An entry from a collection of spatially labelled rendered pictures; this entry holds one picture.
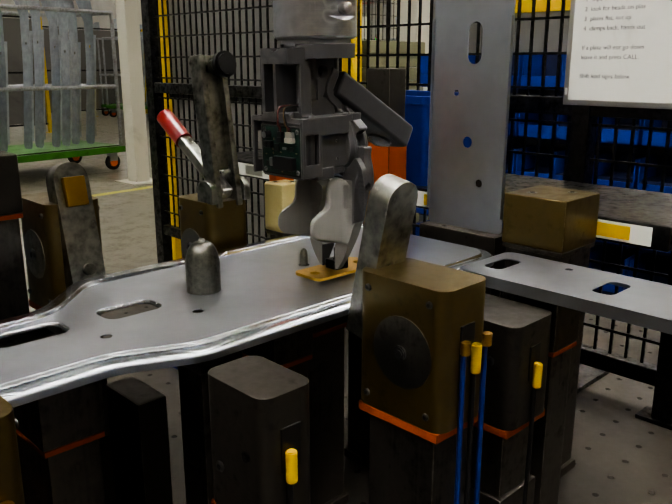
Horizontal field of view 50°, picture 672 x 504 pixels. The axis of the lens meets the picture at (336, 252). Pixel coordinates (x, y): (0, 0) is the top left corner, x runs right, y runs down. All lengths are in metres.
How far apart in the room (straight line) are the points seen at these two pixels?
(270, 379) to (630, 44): 0.78
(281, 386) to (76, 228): 0.34
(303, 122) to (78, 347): 0.26
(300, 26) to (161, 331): 0.28
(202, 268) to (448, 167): 0.41
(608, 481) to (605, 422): 0.16
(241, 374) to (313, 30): 0.30
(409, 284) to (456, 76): 0.44
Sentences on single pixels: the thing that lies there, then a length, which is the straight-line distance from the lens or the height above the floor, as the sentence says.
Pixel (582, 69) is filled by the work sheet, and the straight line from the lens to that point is 1.16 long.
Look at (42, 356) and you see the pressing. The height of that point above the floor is 1.00.
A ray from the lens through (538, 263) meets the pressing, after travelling 0.80.
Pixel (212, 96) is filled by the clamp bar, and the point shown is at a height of 1.17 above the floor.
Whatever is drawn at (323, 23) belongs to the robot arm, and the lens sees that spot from 0.64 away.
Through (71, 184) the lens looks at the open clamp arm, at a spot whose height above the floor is 1.09.
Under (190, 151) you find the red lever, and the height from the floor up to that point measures 1.10.
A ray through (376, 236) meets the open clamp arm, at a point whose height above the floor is 1.07.
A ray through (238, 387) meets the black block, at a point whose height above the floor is 0.99.
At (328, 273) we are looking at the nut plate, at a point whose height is 1.01.
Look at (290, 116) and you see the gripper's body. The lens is 0.63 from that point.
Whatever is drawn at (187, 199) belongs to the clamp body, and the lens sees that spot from 0.87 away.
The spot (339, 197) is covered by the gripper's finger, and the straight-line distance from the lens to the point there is 0.68.
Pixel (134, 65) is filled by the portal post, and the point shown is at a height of 1.18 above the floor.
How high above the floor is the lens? 1.21
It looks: 15 degrees down
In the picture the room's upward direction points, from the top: straight up
